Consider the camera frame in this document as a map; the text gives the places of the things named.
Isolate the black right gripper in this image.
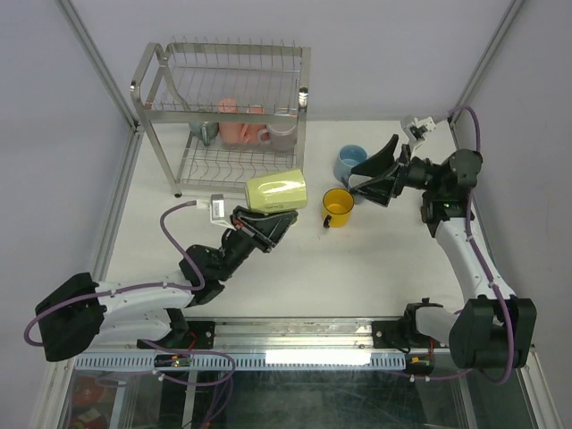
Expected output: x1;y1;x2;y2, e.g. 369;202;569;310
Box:
349;134;445;206

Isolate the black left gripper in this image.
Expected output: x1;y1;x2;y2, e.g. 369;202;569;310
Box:
214;206;297;282

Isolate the pale green mug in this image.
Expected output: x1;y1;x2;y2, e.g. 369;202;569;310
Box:
245;169;307;214

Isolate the yellow mug black handle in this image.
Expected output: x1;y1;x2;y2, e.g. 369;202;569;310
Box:
322;188;355;229

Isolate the lilac mug with handle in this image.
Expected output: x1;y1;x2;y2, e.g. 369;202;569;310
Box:
256;112;297;152

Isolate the tall pink cup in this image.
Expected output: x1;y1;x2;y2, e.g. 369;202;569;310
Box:
217;97;247;144

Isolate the grey-blue round ceramic cup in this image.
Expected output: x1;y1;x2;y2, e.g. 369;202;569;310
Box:
189;121;219;147

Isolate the grey white small mug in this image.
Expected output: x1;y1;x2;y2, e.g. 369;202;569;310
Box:
348;174;370;191

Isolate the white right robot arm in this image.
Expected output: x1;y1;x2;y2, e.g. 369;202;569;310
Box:
349;136;537;372

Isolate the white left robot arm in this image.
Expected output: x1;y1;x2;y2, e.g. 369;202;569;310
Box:
24;206;299;362

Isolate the stainless steel dish rack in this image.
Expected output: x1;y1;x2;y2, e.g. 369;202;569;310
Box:
130;39;312;198

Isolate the light blue mug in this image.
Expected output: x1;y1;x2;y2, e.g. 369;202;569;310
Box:
332;145;368;185

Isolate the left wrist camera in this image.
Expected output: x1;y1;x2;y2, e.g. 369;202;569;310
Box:
196;194;233;229

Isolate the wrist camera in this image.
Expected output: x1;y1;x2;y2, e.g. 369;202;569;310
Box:
196;194;233;229
400;115;436;154

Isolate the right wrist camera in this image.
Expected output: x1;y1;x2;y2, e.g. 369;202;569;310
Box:
400;115;436;154

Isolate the white slotted cable duct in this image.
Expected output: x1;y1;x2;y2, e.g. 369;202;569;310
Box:
75;349;406;372

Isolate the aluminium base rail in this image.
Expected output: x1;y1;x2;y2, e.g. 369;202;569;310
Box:
185;317;452;358

